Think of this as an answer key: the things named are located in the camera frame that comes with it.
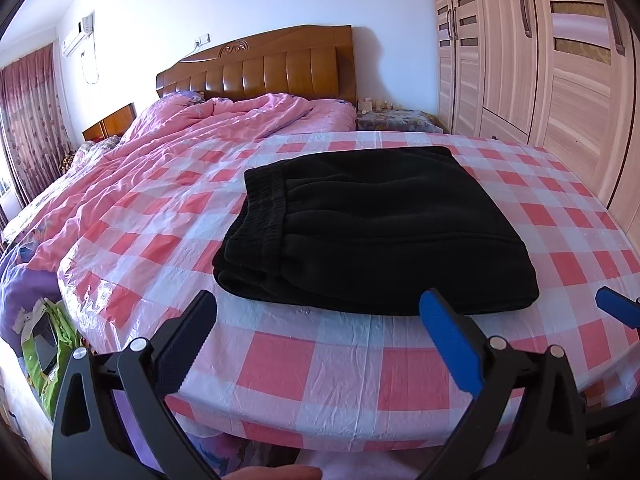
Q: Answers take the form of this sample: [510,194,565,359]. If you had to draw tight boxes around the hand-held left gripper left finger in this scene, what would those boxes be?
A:
[51,289,221,480]

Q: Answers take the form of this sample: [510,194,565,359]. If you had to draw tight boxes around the person's left hand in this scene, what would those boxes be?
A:
[220,465,323,480]

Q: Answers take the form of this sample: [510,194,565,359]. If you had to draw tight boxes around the white wall air conditioner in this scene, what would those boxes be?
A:
[62,11,96,56]

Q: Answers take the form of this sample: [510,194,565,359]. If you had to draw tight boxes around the small wooden headboard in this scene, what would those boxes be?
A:
[82,102,137,142]

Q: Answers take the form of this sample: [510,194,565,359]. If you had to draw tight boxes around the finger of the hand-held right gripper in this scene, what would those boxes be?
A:
[595,285,640,333]

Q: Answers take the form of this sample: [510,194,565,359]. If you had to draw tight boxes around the green cartoon bag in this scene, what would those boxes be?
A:
[19,299,90,420]

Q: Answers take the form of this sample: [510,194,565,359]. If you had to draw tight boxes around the pink checkered plastic tablecloth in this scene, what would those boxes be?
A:
[57,130,640,453]

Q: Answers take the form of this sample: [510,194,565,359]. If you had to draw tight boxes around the white air conditioner cable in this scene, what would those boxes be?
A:
[79,49,102,86]

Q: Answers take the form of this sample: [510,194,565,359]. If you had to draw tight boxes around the patterned red curtain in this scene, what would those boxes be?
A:
[0,43,74,228]

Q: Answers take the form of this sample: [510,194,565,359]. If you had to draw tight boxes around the black pants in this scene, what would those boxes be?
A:
[212,146,541,317]

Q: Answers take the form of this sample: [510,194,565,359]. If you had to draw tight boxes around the pink quilt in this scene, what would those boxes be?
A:
[0,92,357,273]

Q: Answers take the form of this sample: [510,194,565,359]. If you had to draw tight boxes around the purple bed sheet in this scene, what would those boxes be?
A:
[0,247,68,356]

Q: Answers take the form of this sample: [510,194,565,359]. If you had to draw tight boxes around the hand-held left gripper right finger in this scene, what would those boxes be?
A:
[419,287,587,480]

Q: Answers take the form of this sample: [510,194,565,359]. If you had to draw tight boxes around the light wooden wardrobe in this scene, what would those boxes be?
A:
[429,0,640,207]

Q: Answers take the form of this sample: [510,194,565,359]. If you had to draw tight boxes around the wooden bed headboard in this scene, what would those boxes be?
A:
[156,25,359,109]

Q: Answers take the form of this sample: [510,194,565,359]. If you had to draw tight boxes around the floral covered nightstand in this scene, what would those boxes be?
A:
[355,108,446,134]

